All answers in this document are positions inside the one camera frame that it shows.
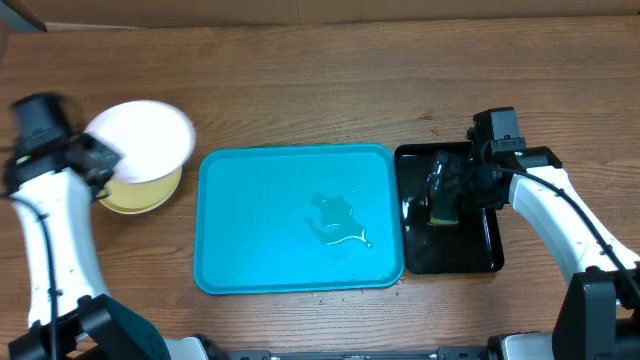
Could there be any green yellow sponge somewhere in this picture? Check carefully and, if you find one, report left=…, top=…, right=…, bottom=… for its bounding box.
left=429, top=190, right=459, bottom=226

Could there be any yellow plate with sauce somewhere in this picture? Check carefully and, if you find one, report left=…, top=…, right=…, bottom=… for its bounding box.
left=100, top=168, right=182, bottom=215

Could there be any white plate with sauce streak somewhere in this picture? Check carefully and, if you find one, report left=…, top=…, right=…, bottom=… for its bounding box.
left=85, top=100, right=196, bottom=183

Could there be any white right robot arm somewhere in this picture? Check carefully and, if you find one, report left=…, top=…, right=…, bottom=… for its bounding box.
left=427, top=147, right=639, bottom=360

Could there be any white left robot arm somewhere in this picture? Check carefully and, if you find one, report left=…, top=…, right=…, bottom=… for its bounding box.
left=4, top=130, right=171, bottom=359

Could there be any black plastic tray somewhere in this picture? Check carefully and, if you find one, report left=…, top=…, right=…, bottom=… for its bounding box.
left=394, top=142, right=504, bottom=275

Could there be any teal plastic tray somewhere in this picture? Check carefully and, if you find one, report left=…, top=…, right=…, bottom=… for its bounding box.
left=193, top=144, right=404, bottom=295

